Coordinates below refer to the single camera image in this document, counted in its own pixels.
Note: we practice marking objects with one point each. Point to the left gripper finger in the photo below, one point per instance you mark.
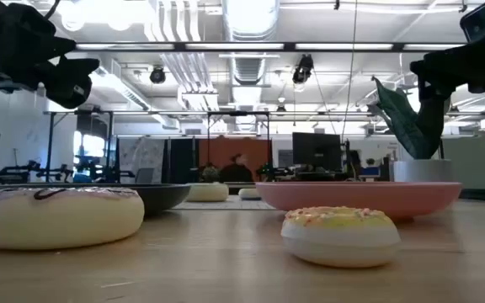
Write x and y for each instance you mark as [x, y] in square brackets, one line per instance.
[76, 72]
[72, 96]

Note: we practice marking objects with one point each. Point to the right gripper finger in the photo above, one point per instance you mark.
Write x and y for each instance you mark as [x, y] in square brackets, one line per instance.
[434, 89]
[430, 69]

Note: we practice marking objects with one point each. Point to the lilac frosted cream donut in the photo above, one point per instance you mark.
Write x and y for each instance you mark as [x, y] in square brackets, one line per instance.
[57, 219]

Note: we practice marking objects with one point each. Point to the yellow frosted sprinkled donut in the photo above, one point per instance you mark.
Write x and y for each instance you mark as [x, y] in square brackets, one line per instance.
[339, 240]

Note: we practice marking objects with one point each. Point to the black background robot arm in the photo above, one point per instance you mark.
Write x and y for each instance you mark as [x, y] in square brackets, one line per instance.
[272, 171]
[23, 169]

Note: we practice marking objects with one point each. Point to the green snake plant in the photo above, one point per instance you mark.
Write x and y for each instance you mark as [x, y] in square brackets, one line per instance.
[406, 126]

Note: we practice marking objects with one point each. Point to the black ceiling spot lamp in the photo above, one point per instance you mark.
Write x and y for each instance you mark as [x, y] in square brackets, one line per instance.
[157, 75]

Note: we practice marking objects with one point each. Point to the white plant pot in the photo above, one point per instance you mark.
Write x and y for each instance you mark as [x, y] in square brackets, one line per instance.
[423, 170]

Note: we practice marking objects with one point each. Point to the grey patterned partition panel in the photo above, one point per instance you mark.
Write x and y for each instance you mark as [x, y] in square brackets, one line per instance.
[141, 153]

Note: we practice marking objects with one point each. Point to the small green plant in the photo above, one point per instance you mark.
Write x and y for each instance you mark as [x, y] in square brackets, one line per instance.
[370, 161]

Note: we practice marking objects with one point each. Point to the blue box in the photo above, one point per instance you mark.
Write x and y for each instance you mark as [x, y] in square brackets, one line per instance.
[369, 171]

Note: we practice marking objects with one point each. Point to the grey office chair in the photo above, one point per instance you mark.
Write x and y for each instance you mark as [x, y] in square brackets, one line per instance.
[145, 175]

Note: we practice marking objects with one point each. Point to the black partition panel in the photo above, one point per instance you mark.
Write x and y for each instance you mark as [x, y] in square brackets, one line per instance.
[181, 160]

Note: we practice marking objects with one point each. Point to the pink bowl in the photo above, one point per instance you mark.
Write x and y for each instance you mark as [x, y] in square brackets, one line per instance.
[360, 195]

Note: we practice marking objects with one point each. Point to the black computer monitor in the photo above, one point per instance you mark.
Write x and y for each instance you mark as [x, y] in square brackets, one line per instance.
[316, 151]

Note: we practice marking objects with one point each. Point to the black bowl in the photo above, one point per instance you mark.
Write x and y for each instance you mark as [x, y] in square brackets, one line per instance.
[162, 200]

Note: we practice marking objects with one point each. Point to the black overhead light bar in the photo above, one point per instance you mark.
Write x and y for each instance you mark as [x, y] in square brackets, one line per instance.
[289, 46]

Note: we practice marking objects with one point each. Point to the small potted plant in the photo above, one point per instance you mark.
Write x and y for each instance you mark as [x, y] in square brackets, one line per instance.
[210, 172]

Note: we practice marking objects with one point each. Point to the orange partition panel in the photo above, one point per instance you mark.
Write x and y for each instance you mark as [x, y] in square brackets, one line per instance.
[225, 149]

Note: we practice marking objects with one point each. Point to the person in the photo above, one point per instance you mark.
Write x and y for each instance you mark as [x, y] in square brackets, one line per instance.
[236, 172]

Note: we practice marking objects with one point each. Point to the grey woven mat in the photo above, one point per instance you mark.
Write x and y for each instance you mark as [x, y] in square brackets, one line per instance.
[225, 204]

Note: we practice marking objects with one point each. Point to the white ceiling duct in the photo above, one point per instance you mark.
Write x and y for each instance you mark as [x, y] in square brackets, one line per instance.
[116, 86]

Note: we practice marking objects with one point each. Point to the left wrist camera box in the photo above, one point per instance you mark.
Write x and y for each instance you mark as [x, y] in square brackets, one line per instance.
[32, 21]

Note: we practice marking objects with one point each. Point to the grey partition wall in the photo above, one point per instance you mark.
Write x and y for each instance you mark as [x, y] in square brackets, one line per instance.
[478, 164]

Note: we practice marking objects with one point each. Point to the black overhead camera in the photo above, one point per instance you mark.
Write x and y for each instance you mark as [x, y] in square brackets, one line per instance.
[302, 69]

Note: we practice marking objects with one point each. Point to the silver ventilation duct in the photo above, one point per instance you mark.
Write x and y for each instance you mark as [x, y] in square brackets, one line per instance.
[251, 69]

